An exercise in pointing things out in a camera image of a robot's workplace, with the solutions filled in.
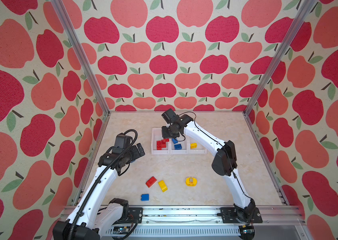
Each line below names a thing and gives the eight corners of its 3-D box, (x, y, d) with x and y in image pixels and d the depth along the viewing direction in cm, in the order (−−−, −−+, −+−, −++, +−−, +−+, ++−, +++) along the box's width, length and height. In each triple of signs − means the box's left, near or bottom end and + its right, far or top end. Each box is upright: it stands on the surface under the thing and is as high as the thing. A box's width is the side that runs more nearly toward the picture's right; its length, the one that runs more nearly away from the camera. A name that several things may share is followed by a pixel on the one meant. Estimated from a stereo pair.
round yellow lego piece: (185, 186, 85) (186, 184, 83) (185, 178, 88) (185, 177, 86) (197, 186, 85) (197, 184, 83) (196, 178, 88) (196, 177, 86)
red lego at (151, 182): (145, 184, 86) (144, 183, 85) (152, 176, 90) (151, 175, 88) (150, 189, 85) (150, 188, 83) (157, 180, 88) (157, 179, 86)
